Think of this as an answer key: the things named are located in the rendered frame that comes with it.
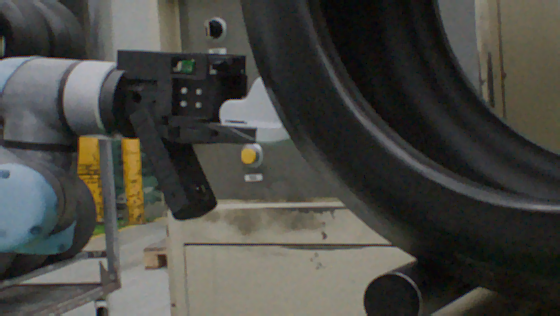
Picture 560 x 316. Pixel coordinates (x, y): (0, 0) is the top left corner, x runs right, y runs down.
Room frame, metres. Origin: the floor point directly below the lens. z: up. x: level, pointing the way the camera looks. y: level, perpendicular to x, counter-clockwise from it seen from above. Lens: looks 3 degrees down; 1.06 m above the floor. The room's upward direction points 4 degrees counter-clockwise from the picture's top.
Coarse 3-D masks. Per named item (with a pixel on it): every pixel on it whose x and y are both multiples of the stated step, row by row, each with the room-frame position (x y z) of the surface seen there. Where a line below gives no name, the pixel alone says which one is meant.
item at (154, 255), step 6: (162, 240) 7.63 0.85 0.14; (150, 246) 7.34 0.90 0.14; (156, 246) 7.32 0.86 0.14; (162, 246) 7.29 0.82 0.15; (144, 252) 7.27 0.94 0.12; (150, 252) 7.26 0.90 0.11; (156, 252) 7.25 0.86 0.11; (162, 252) 7.24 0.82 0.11; (144, 258) 7.27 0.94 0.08; (150, 258) 7.27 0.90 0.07; (156, 258) 7.26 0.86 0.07; (162, 258) 7.35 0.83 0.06; (144, 264) 7.27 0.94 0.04; (150, 264) 7.27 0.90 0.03; (156, 264) 7.26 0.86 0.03; (162, 264) 7.33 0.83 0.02
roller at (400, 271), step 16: (400, 272) 0.84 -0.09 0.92; (416, 272) 0.85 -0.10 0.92; (432, 272) 0.87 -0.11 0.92; (368, 288) 0.84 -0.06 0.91; (384, 288) 0.83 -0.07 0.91; (400, 288) 0.82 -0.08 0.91; (416, 288) 0.83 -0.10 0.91; (432, 288) 0.85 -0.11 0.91; (448, 288) 0.88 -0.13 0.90; (464, 288) 0.92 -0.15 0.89; (368, 304) 0.83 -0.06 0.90; (384, 304) 0.83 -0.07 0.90; (400, 304) 0.82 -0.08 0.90; (416, 304) 0.82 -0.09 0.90; (432, 304) 0.85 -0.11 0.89; (448, 304) 0.90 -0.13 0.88
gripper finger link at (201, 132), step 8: (184, 128) 1.00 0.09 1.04; (192, 128) 1.00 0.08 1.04; (200, 128) 0.98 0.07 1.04; (208, 128) 0.98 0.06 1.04; (216, 128) 0.97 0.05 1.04; (224, 128) 0.98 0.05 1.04; (232, 128) 0.98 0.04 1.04; (240, 128) 0.97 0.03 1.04; (248, 128) 0.97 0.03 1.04; (256, 128) 0.97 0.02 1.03; (184, 136) 0.99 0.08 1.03; (192, 136) 0.99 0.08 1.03; (200, 136) 0.98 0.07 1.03; (208, 136) 0.98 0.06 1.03; (216, 136) 0.98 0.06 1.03; (224, 136) 0.97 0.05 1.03; (232, 136) 0.97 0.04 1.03; (240, 136) 0.97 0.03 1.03; (248, 136) 0.97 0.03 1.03
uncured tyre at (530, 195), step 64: (256, 0) 0.87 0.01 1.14; (320, 0) 1.03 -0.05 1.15; (384, 0) 1.10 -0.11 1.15; (256, 64) 0.91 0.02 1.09; (320, 64) 0.84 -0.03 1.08; (384, 64) 1.08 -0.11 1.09; (448, 64) 1.08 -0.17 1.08; (320, 128) 0.85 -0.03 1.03; (384, 128) 0.83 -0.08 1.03; (448, 128) 1.07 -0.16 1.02; (512, 128) 1.06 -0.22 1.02; (384, 192) 0.82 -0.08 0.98; (448, 192) 0.80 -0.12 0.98; (512, 192) 1.04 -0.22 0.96; (448, 256) 0.82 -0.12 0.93; (512, 256) 0.78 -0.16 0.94
